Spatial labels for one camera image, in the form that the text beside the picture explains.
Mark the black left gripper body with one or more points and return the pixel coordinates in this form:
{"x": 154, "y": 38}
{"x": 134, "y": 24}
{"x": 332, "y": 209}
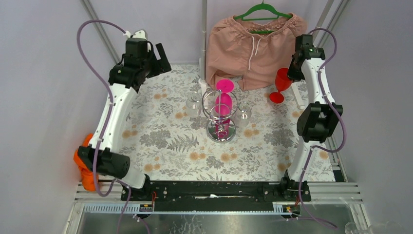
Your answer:
{"x": 156, "y": 63}

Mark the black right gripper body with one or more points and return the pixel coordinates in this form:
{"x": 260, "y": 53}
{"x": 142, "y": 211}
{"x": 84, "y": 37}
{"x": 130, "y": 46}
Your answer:
{"x": 294, "y": 73}

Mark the red plastic wine glass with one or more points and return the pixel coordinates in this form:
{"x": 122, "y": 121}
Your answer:
{"x": 282, "y": 83}

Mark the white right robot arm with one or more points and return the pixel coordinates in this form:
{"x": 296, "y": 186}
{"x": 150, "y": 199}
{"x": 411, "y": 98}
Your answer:
{"x": 321, "y": 116}

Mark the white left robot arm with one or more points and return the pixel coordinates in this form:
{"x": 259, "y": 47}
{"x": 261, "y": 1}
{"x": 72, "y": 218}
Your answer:
{"x": 102, "y": 155}

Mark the clear ribbed wine glass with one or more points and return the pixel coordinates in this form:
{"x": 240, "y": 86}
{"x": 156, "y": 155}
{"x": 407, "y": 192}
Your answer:
{"x": 194, "y": 104}

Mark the pink plastic wine glass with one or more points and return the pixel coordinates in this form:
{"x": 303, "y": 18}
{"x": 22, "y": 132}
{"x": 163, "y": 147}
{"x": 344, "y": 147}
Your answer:
{"x": 223, "y": 107}

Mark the orange cloth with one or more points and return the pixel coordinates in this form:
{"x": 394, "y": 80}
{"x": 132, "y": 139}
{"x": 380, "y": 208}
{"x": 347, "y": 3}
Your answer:
{"x": 86, "y": 176}

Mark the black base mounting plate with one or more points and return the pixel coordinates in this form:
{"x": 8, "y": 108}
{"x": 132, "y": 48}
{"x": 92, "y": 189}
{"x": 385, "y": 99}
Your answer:
{"x": 217, "y": 196}

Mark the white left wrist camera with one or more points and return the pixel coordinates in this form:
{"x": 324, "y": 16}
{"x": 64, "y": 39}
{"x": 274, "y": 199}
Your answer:
{"x": 140, "y": 34}

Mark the pink drawstring shorts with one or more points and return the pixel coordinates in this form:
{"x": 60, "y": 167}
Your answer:
{"x": 252, "y": 51}

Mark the chrome wire glass rack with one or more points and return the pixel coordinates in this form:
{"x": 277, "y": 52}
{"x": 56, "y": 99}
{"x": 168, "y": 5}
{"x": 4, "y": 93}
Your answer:
{"x": 208, "y": 104}

